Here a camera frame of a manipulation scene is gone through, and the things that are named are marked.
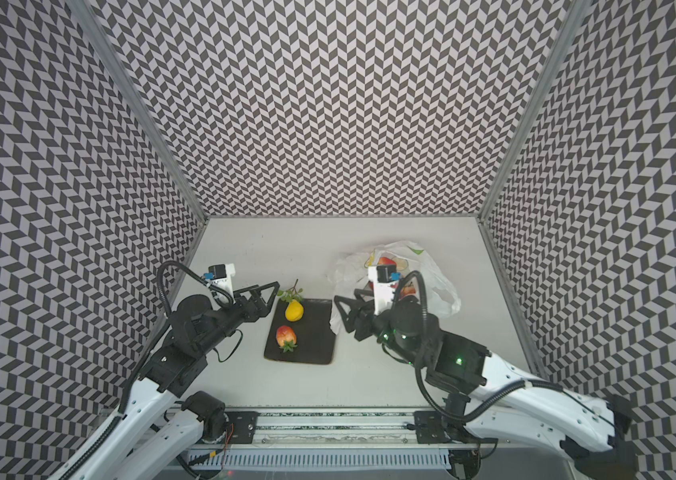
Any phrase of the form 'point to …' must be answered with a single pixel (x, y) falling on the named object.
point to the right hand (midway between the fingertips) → (344, 307)
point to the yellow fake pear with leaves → (295, 308)
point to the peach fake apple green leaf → (286, 338)
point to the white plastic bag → (349, 274)
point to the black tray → (315, 333)
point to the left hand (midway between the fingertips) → (272, 289)
